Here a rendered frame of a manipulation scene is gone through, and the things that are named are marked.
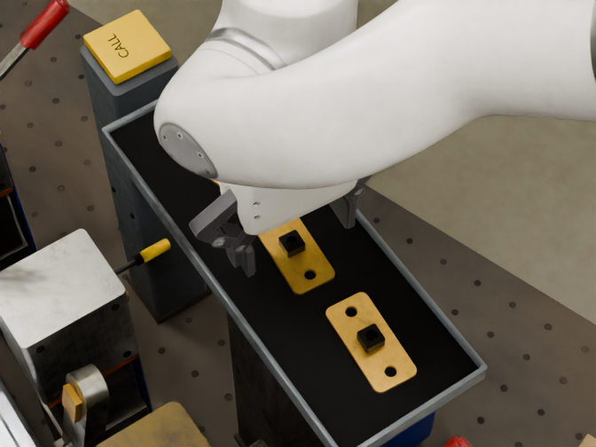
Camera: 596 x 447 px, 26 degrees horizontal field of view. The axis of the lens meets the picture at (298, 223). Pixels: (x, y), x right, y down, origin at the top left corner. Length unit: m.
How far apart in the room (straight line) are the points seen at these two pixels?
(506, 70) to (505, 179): 1.85
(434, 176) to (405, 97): 1.80
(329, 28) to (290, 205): 0.21
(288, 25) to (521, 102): 0.16
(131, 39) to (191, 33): 1.53
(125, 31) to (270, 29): 0.45
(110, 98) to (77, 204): 0.47
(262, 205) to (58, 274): 0.25
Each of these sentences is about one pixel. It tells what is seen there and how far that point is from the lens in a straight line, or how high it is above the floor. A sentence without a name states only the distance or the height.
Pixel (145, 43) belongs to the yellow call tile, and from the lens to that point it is 1.20.
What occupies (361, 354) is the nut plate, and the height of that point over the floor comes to 1.16.
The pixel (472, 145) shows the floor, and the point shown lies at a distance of 2.56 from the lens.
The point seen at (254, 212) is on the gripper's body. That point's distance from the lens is 0.94.
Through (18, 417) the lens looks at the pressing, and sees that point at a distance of 1.19.
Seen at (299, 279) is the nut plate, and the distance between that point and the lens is 1.05.
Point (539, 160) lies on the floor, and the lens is 2.56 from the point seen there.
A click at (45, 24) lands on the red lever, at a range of 1.28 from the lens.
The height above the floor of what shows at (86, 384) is 1.11.
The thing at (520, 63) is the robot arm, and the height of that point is 1.56.
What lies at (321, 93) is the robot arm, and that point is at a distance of 0.71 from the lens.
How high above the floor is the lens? 2.07
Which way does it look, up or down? 58 degrees down
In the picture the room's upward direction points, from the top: straight up
